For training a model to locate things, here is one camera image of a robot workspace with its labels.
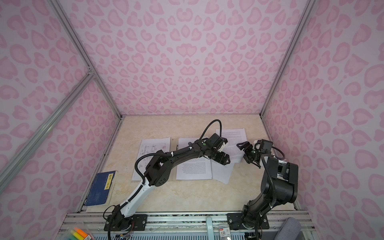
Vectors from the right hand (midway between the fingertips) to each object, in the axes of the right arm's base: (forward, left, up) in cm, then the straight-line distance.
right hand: (240, 146), depth 93 cm
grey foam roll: (-42, -17, -4) cm, 45 cm away
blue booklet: (-26, +80, -5) cm, 84 cm away
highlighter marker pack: (-46, +81, -5) cm, 94 cm away
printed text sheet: (-12, +29, -6) cm, 32 cm away
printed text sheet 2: (+12, +1, -5) cm, 13 cm away
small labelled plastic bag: (-43, +13, -4) cm, 45 cm away
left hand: (-6, +9, -4) cm, 12 cm away
